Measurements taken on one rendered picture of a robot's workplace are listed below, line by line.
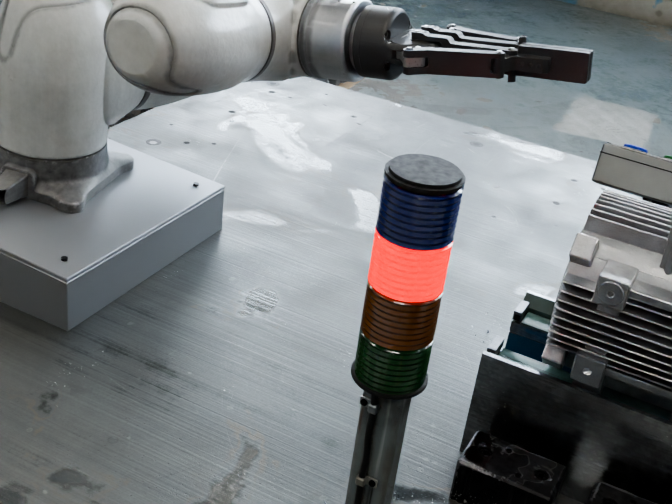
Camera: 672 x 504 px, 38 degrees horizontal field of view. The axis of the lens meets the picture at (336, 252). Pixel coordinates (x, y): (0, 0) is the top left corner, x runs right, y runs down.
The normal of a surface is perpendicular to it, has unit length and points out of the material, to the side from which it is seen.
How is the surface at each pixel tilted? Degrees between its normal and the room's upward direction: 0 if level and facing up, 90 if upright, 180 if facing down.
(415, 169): 0
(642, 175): 66
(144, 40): 90
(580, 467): 90
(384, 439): 90
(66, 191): 17
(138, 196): 3
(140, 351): 0
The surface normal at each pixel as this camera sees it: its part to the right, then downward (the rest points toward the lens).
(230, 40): 0.87, 0.13
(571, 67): -0.47, 0.39
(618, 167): -0.38, 0.00
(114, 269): 0.88, 0.32
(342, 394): 0.11, -0.86
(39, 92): 0.06, 0.48
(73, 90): 0.52, 0.47
